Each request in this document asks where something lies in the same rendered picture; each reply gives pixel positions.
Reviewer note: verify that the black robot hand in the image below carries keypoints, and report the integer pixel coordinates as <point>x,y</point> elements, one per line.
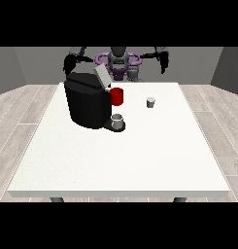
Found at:
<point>68,63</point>
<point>163,61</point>

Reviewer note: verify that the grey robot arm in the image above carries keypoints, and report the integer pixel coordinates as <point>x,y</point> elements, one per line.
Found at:
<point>77,50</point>
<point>161,49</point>

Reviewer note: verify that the pale grey machine lid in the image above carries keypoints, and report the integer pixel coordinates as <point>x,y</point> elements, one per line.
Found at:
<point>103,75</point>

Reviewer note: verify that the black coffee machine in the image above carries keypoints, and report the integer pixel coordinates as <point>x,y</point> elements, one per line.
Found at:
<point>86,102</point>

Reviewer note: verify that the small grey coffee pod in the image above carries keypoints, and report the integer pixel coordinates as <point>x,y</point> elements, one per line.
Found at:
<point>151,102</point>

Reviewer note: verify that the red pod holder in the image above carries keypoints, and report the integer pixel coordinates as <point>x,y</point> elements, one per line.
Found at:
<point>117,96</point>

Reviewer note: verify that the grey robot trunk purple rings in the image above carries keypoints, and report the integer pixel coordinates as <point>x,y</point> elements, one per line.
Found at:
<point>118,61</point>

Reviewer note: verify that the small grey cup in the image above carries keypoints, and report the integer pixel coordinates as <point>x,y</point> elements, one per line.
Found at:
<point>117,121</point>

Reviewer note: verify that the dark table leg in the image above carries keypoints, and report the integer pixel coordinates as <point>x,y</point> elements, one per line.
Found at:
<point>180,199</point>
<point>57,199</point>

